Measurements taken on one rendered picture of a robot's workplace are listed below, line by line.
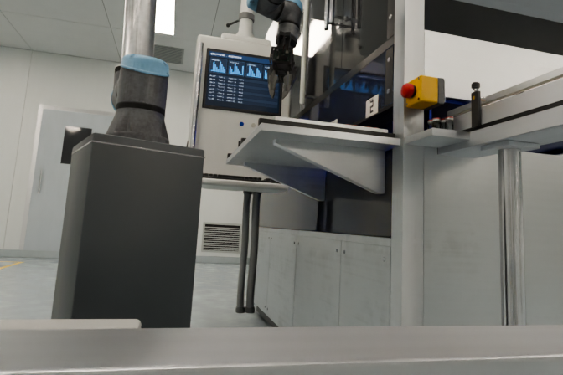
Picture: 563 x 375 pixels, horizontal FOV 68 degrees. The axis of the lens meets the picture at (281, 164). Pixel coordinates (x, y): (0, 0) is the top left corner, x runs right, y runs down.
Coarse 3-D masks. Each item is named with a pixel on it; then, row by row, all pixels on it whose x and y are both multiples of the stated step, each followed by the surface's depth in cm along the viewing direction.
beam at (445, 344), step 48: (0, 336) 24; (48, 336) 24; (96, 336) 25; (144, 336) 25; (192, 336) 26; (240, 336) 26; (288, 336) 27; (336, 336) 28; (384, 336) 28; (432, 336) 29; (480, 336) 30; (528, 336) 31
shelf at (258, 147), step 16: (256, 128) 114; (272, 128) 109; (288, 128) 110; (304, 128) 111; (240, 144) 139; (256, 144) 128; (272, 144) 126; (336, 144) 121; (352, 144) 120; (368, 144) 119; (384, 144) 117; (240, 160) 161; (256, 160) 159; (272, 160) 157; (288, 160) 155; (304, 160) 153
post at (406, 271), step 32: (416, 0) 124; (416, 32) 122; (416, 64) 121; (416, 128) 118; (416, 160) 117; (416, 192) 115; (416, 224) 114; (416, 256) 113; (416, 288) 112; (416, 320) 111
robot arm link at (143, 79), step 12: (132, 60) 100; (144, 60) 100; (156, 60) 102; (120, 72) 103; (132, 72) 100; (144, 72) 100; (156, 72) 102; (168, 72) 107; (120, 84) 101; (132, 84) 99; (144, 84) 100; (156, 84) 101; (120, 96) 100; (132, 96) 99; (144, 96) 99; (156, 96) 101
